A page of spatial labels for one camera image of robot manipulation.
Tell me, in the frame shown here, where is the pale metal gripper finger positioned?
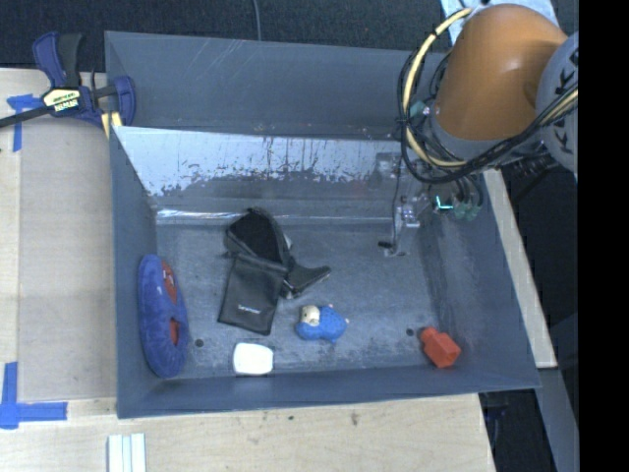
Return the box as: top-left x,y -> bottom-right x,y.
376,205 -> 417,251
384,217 -> 422,259

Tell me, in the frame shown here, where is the grey metal bin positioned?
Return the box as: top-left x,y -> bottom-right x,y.
102,29 -> 543,420

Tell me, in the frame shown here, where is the black wedge-shaped object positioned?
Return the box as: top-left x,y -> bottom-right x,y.
280,263 -> 332,300

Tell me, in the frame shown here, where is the red plastic block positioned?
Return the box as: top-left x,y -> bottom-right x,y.
418,325 -> 463,370

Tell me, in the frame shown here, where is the blue toy animal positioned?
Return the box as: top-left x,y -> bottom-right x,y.
294,303 -> 351,345

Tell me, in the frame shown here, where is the open black soft case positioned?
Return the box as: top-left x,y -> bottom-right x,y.
223,206 -> 297,270

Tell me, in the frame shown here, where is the flat black cloth pouch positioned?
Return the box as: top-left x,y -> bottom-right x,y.
216,253 -> 289,336

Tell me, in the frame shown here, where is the white rounded block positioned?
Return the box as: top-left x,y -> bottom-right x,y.
232,341 -> 275,377

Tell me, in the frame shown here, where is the blue and red plush toy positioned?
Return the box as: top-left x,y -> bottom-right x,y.
137,253 -> 191,381

